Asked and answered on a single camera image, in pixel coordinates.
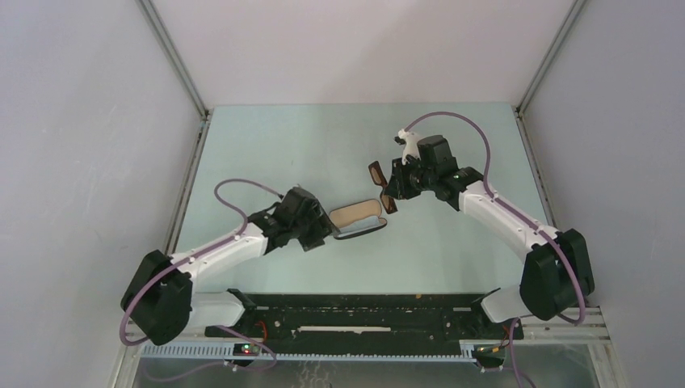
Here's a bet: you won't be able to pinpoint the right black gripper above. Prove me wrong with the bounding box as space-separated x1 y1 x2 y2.
384 155 436 200

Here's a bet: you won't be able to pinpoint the brown sunglasses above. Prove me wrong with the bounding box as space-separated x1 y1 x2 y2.
368 161 398 214

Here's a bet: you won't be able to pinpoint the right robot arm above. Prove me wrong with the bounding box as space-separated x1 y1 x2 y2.
383 130 595 338

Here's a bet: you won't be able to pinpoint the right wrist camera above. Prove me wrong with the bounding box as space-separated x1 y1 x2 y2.
395 129 422 165

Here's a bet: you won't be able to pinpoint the black glasses case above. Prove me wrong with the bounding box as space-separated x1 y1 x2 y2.
329 199 388 240

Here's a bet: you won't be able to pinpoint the light blue cleaning cloth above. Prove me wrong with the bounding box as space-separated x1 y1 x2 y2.
337 216 385 239

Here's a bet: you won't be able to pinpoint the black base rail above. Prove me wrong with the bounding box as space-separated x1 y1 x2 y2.
232 293 523 356

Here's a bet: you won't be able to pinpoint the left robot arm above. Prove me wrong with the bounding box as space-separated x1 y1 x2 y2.
120 187 338 346

